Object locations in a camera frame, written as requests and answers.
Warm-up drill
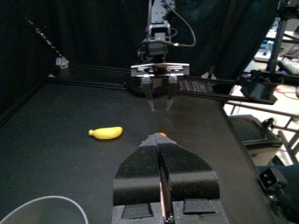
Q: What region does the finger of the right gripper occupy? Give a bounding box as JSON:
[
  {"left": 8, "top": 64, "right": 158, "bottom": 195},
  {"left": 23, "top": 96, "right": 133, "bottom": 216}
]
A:
[
  {"left": 165, "top": 74, "right": 179, "bottom": 113},
  {"left": 141, "top": 74, "right": 157, "bottom": 113}
]

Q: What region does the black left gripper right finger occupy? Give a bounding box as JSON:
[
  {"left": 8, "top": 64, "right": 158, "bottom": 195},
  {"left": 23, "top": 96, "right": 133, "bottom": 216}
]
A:
[{"left": 157, "top": 134, "right": 222, "bottom": 220}]

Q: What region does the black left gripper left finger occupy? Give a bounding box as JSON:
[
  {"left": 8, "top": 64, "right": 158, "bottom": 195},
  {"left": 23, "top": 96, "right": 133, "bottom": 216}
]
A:
[{"left": 113, "top": 134, "right": 163, "bottom": 207}]

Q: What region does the grey bowl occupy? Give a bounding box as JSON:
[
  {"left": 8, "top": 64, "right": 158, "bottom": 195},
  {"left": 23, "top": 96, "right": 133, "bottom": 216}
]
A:
[{"left": 0, "top": 195, "right": 90, "bottom": 224}]

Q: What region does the yellow toy banana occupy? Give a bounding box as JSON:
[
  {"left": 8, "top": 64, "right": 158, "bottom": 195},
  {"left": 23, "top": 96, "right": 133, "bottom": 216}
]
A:
[{"left": 89, "top": 126, "right": 126, "bottom": 141}]

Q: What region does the black stool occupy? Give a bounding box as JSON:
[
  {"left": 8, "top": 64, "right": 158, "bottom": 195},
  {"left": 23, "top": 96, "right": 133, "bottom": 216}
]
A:
[{"left": 227, "top": 114, "right": 285, "bottom": 166}]

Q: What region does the black connector box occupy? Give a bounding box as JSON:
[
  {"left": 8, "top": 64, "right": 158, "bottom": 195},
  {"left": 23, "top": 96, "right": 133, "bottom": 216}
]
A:
[{"left": 258, "top": 165, "right": 290, "bottom": 191}]

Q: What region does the white paper tag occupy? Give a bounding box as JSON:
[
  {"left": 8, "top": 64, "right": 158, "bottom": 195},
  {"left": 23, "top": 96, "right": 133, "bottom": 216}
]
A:
[{"left": 55, "top": 56, "right": 71, "bottom": 70}]

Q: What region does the grey keyboard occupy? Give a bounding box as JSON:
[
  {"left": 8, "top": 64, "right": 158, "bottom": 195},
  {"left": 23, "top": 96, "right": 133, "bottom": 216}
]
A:
[{"left": 277, "top": 58, "right": 299, "bottom": 75}]

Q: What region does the black aluminium frame rail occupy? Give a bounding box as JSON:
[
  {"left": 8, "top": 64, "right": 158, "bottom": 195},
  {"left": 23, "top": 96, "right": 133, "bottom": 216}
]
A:
[{"left": 174, "top": 74, "right": 278, "bottom": 105}]

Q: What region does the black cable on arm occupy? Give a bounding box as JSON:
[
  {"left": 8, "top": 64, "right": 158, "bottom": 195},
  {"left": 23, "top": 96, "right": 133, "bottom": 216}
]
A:
[{"left": 165, "top": 2, "right": 198, "bottom": 48}]

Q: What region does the black plastic mount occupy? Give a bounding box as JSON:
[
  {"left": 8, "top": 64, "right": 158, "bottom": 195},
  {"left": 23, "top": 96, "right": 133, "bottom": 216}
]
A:
[{"left": 238, "top": 69, "right": 286, "bottom": 102}]

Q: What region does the speckled diagonal strap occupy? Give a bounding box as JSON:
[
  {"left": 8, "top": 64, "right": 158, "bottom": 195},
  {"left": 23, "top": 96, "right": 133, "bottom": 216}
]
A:
[{"left": 26, "top": 17, "right": 65, "bottom": 58}]

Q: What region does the black vertical frame post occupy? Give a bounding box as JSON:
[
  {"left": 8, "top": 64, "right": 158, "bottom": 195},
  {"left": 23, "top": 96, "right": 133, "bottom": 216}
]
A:
[{"left": 266, "top": 0, "right": 299, "bottom": 74}]

